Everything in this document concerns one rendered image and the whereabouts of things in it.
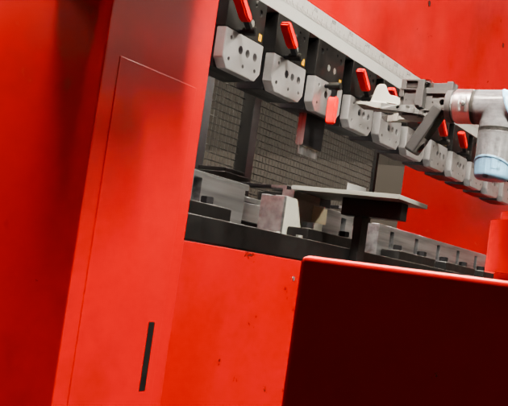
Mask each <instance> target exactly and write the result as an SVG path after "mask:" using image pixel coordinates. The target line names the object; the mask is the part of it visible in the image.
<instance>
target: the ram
mask: <svg viewBox="0 0 508 406"><path fill-rule="evenodd" d="M260 1H262V2H263V3H264V4H266V5H268V9H267V13H280V14H282V15H284V16H285V17H286V18H288V19H290V20H292V21H293V22H295V23H296V24H297V25H299V26H301V27H303V28H304V29H306V30H308V31H309V32H310V36H309V38H320V39H321V40H323V41H325V42H326V43H328V44H330V45H331V46H332V47H334V48H336V49H337V50H339V51H341V52H342V53H343V54H345V55H346V58H345V60H354V61H356V62H358V63H359V64H361V65H363V66H364V67H366V68H367V69H369V70H370V71H372V72H374V73H376V74H377V79H385V80H386V81H388V82H389V83H391V84H392V85H394V86H396V87H397V88H399V89H400V88H401V87H402V78H401V77H399V76H397V75H396V74H394V73H393V72H391V71H389V70H388V69H387V68H385V67H384V66H382V65H381V64H379V63H377V62H376V61H375V60H373V59H372V58H370V57H369V56H367V55H365V54H364V53H363V52H361V51H359V50H358V49H356V48H354V47H353V46H352V45H351V44H349V43H347V42H346V41H344V40H343V39H341V38H340V37H339V36H337V35H335V34H334V33H332V32H331V31H329V30H327V29H326V28H325V27H323V26H322V25H320V24H319V23H317V22H315V21H314V20H313V19H311V18H310V17H308V16H307V15H305V14H303V13H302V12H301V11H300V10H298V9H296V8H294V7H293V6H291V5H290V4H289V3H287V2H285V1H284V0H260ZM307 1H308V2H310V3H312V4H313V5H314V6H316V7H318V8H319V9H320V10H322V11H323V12H324V13H326V14H327V15H329V16H331V17H332V18H333V19H334V20H336V21H337V22H339V23H341V24H342V25H343V26H345V27H346V28H347V29H349V30H350V31H352V32H353V33H355V34H356V35H358V36H359V37H360V38H362V39H363V40H365V41H366V42H368V43H369V44H371V45H373V46H374V47H375V48H376V49H378V50H379V51H381V52H383V53H384V54H385V55H387V56H388V57H389V58H391V59H392V60H394V61H395V62H397V63H398V64H400V65H401V66H402V67H404V68H405V69H407V70H408V71H410V72H411V73H413V74H414V75H415V76H417V77H418V78H420V79H425V80H431V81H433V82H434V83H448V81H454V82H455V84H457V85H458V86H459V87H458V89H506V90H508V0H307ZM450 124H455V123H453V122H450ZM456 125H457V126H459V127H460V128H462V129H463V130H465V131H467V132H468V133H469V135H470V136H475V137H476V138H477V134H478V129H477V128H476V127H474V126H473V125H471V124H456Z"/></svg>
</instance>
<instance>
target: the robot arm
mask: <svg viewBox="0 0 508 406"><path fill-rule="evenodd" d="M458 87H459V86H458V85H457V84H455V82H454V81H448V83H434V82H433V81H431V80H425V79H402V87H401V88H400V92H399V97H400V98H399V97H397V96H393V95H390V94H389V92H388V89H387V87H386V85H384V84H379V85H378V86H377V87H376V89H375V91H374V94H373V96H372V99H371V101H357V102H356V104H357V105H358V106H360V107H361V108H362V109H364V110H373V111H381V112H385V113H390V114H392V115H384V116H382V119H384V120H385V121H386V122H404V123H407V122H421V123H420V125H419V126H418V128H417V129H416V131H415V132H414V133H413V135H412V136H411V137H410V139H409V141H408V142H407V144H406V145H405V149H406V150H407V151H409V152H411V153H412V154H414V155H420V153H421V152H422V150H423V149H424V147H425V146H426V145H427V143H428V142H429V140H430V139H431V137H432V136H433V134H434V133H435V132H436V131H437V129H438V128H439V126H440V124H441V123H442V121H443V120H444V119H445V120H446V122H453V123H455V124H473V125H479V127H478V134H477V148H476V154H475V158H474V176H475V178H476V179H478V180H483V181H487V182H494V183H504V182H507V181H508V90H506V89H458ZM388 103H389V104H388ZM394 104H395V105H394Z"/></svg>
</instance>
